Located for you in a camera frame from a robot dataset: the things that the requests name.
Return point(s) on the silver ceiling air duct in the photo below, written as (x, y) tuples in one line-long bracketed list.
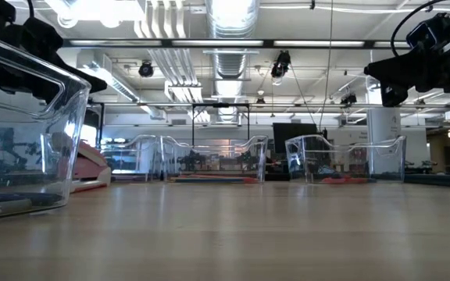
[(225, 64)]

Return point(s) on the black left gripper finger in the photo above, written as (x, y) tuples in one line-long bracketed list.
[(84, 80)]

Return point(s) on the pink stapler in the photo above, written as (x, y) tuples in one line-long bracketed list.
[(96, 171)]

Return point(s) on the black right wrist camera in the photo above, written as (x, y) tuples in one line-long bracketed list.
[(436, 33)]

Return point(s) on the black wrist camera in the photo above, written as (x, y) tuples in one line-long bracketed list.
[(436, 33), (41, 37)]

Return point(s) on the white column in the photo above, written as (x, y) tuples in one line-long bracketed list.
[(383, 125)]

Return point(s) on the grey crayon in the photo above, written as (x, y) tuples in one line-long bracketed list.
[(2, 208)]

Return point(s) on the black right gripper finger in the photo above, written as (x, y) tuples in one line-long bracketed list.
[(377, 67), (383, 78)]

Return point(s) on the black ceiling spotlight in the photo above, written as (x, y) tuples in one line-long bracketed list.
[(348, 100), (280, 64), (146, 69)]

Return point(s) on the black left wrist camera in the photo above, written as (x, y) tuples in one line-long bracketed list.
[(41, 37)]

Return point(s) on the black linear ceiling light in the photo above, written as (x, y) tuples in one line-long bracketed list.
[(217, 43)]

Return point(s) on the clear plastic bin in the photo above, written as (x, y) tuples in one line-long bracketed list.
[(131, 156), (398, 156), (78, 129), (256, 156)]

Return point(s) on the black monitor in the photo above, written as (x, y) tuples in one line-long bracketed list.
[(287, 134)]

